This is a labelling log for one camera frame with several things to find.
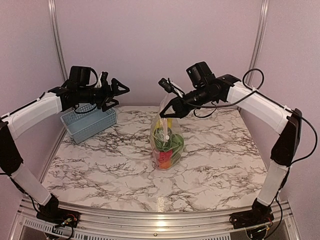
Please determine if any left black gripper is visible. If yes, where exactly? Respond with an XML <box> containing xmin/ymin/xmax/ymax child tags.
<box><xmin>77</xmin><ymin>77</ymin><xmax>129</xmax><ymax>112</ymax></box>

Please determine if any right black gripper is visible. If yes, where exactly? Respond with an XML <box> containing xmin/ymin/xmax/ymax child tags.
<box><xmin>159</xmin><ymin>84</ymin><xmax>217</xmax><ymax>119</ymax></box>

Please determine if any clear zip top bag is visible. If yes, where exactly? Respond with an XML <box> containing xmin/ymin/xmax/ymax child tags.
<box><xmin>150</xmin><ymin>94</ymin><xmax>185</xmax><ymax>170</ymax></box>

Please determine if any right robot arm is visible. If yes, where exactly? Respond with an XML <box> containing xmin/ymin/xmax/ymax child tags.
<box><xmin>158</xmin><ymin>61</ymin><xmax>302</xmax><ymax>224</ymax></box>

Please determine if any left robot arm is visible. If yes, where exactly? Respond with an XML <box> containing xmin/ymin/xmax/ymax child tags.
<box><xmin>0</xmin><ymin>66</ymin><xmax>130</xmax><ymax>223</ymax></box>

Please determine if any fake yellow banana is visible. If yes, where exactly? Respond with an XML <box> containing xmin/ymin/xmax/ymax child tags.
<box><xmin>166</xmin><ymin>118</ymin><xmax>173</xmax><ymax>128</ymax></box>

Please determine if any fake green lettuce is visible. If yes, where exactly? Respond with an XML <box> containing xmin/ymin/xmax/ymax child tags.
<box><xmin>153</xmin><ymin>127</ymin><xmax>173</xmax><ymax>152</ymax></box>

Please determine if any fake red food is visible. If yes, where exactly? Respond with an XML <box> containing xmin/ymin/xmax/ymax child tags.
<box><xmin>154</xmin><ymin>150</ymin><xmax>173</xmax><ymax>164</ymax></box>

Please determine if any fake orange fruit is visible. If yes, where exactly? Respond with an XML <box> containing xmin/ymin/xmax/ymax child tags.
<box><xmin>158</xmin><ymin>160</ymin><xmax>172</xmax><ymax>170</ymax></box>

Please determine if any blue plastic basket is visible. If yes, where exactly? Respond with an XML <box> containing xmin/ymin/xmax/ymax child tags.
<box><xmin>60</xmin><ymin>104</ymin><xmax>117</xmax><ymax>144</ymax></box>

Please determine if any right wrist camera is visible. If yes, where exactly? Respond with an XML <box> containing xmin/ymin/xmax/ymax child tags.
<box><xmin>158</xmin><ymin>77</ymin><xmax>185</xmax><ymax>98</ymax></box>

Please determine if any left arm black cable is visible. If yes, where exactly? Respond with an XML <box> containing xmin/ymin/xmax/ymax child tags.
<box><xmin>73</xmin><ymin>67</ymin><xmax>101</xmax><ymax>113</ymax></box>

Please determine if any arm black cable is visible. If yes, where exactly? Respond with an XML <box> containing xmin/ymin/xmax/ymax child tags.
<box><xmin>193</xmin><ymin>68</ymin><xmax>316</xmax><ymax>167</ymax></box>
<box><xmin>73</xmin><ymin>67</ymin><xmax>101</xmax><ymax>113</ymax></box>

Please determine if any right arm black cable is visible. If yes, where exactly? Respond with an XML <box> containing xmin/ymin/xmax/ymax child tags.
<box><xmin>193</xmin><ymin>68</ymin><xmax>316</xmax><ymax>167</ymax></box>

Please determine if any left aluminium corner post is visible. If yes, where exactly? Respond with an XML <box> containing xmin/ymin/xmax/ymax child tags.
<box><xmin>47</xmin><ymin>0</ymin><xmax>68</xmax><ymax>81</ymax></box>

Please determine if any aluminium corner post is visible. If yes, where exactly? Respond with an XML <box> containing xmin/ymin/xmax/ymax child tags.
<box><xmin>246</xmin><ymin>0</ymin><xmax>270</xmax><ymax>76</ymax></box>
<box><xmin>47</xmin><ymin>0</ymin><xmax>68</xmax><ymax>81</ymax></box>

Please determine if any aluminium front frame rail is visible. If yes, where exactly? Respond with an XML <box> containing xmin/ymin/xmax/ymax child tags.
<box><xmin>9</xmin><ymin>197</ymin><xmax>301</xmax><ymax>240</ymax></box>

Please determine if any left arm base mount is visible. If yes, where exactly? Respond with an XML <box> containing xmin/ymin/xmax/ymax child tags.
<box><xmin>36</xmin><ymin>208</ymin><xmax>80</xmax><ymax>228</ymax></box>

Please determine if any right aluminium corner post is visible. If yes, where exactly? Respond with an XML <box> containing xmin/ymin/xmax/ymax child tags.
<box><xmin>246</xmin><ymin>0</ymin><xmax>270</xmax><ymax>76</ymax></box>

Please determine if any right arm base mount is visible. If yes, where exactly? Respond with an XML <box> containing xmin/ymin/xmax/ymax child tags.
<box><xmin>229</xmin><ymin>209</ymin><xmax>275</xmax><ymax>229</ymax></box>

